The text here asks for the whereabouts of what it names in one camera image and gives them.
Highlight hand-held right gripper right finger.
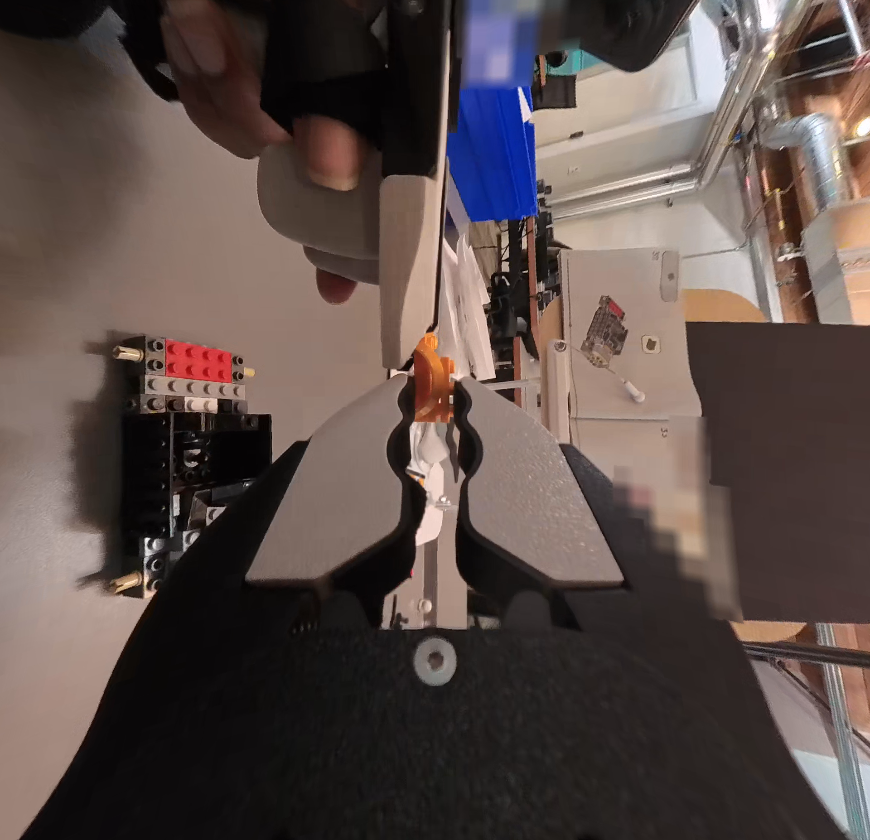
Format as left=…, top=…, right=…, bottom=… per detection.
left=453, top=378, right=626, bottom=593

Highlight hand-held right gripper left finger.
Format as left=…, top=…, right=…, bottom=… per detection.
left=243, top=376, right=417, bottom=593

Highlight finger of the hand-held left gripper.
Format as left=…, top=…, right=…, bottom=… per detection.
left=378, top=167, right=450, bottom=372

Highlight orange toy brick assembly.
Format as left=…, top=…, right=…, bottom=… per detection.
left=411, top=332, right=456, bottom=424

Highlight grey desk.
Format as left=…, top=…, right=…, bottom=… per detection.
left=0, top=7, right=470, bottom=840

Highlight person's left hand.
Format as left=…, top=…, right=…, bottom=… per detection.
left=159, top=0, right=361, bottom=305

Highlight white paper bags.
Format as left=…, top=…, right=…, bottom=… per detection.
left=440, top=235, right=498, bottom=382

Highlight black office chair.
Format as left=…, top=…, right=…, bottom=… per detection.
left=488, top=269, right=541, bottom=352

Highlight blue plastic bin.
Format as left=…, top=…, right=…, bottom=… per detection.
left=445, top=84, right=539, bottom=224

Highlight toy car chassis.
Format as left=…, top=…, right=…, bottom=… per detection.
left=109, top=336, right=274, bottom=599

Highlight large black board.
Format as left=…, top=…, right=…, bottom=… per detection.
left=685, top=321, right=870, bottom=625

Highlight silver ventilation duct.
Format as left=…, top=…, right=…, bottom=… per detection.
left=761, top=109, right=859, bottom=210

